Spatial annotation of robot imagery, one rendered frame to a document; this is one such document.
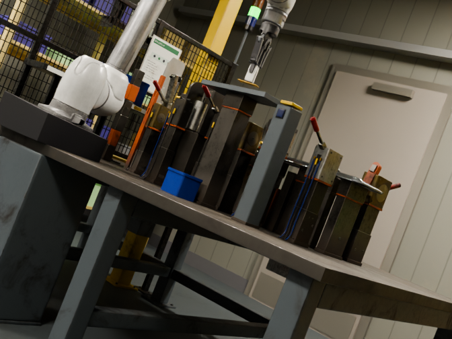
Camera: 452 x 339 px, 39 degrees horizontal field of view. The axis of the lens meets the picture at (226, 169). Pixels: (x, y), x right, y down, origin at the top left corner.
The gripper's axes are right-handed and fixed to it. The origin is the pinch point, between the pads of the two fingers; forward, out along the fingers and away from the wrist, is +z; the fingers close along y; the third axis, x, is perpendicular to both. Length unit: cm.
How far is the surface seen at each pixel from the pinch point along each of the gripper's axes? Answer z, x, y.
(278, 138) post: 22.0, -25.0, -16.1
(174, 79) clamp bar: 5, 55, 43
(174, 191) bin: 53, 5, -15
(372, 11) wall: -145, 45, 307
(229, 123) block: 21.7, -1.0, -5.0
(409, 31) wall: -133, 7, 296
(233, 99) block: 12.3, 1.2, -4.5
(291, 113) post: 12.0, -25.9, -15.1
